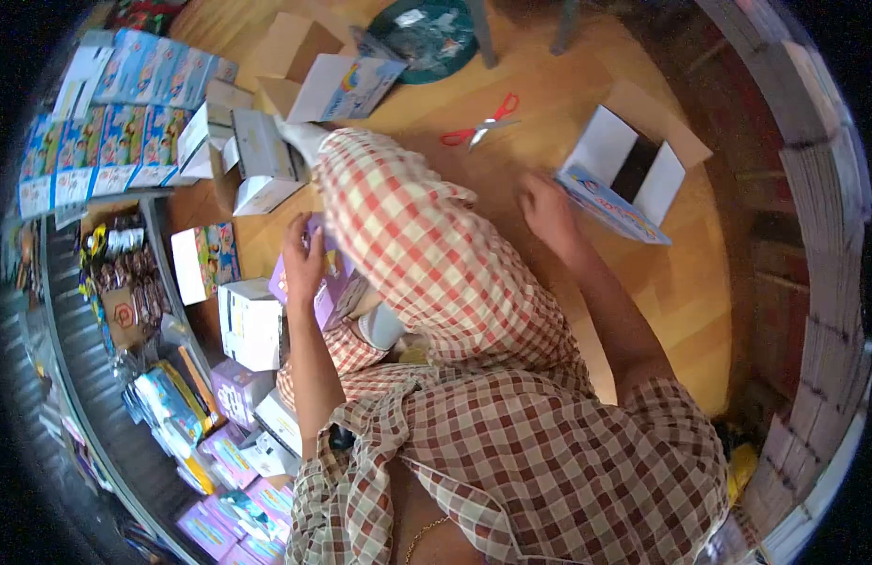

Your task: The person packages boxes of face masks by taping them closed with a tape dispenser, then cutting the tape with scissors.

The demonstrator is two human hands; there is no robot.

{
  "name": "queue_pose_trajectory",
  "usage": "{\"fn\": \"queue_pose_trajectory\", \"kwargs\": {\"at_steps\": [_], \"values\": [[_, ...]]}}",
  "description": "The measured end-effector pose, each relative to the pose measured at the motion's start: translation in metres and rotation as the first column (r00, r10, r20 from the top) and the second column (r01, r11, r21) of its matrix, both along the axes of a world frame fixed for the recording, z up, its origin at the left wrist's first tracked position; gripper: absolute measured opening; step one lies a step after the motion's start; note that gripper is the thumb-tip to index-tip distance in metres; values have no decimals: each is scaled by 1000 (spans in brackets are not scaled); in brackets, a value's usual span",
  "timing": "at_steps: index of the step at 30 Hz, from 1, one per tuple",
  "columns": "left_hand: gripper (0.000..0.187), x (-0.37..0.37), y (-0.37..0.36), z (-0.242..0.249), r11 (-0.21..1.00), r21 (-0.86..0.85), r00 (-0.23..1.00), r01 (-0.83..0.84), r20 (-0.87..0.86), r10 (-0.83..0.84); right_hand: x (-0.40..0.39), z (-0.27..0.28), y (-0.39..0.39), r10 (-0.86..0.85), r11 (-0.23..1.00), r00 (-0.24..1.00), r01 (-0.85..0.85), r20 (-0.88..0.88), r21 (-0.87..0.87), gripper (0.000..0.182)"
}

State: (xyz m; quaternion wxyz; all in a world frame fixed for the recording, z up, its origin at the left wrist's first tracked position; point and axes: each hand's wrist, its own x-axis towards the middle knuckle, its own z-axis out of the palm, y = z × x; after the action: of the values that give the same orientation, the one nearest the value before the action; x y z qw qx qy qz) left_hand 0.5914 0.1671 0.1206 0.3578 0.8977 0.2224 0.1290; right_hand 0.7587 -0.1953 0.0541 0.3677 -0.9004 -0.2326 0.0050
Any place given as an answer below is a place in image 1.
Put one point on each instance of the person's right hand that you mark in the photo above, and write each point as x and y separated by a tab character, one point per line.
552	219

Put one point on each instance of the white box with black print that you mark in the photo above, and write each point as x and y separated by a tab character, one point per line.
280	424

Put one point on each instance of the stack of flat white cartons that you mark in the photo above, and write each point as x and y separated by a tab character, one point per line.
824	247

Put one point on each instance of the person's left fingers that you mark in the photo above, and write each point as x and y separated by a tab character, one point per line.
296	231

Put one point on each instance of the person's body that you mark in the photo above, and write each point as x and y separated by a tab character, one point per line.
549	466

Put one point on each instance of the colourful printed box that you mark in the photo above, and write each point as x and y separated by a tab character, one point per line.
206	261

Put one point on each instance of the rows of blue printed cartons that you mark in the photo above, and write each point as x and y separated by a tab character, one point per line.
125	134

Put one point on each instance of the pile of purple packets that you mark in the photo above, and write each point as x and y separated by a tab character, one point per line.
228	508

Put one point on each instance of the yellow packet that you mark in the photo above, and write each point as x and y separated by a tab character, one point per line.
741	467

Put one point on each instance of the full shop shelf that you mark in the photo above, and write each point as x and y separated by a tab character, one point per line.
125	304

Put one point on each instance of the large white cardboard box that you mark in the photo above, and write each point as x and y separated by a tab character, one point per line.
251	325

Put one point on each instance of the open white blue carton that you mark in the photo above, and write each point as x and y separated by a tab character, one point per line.
605	148

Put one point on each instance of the person's left hand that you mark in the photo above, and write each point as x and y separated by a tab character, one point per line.
303	265

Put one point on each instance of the small purple printed box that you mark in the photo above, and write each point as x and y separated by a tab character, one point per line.
238	392

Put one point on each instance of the grey metal furniture leg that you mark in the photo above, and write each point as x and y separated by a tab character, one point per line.
482	32
563	25

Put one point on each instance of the person's right fingers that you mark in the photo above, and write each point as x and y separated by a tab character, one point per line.
531	191

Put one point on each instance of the open brown white carton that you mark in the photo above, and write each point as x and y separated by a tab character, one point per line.
337	88

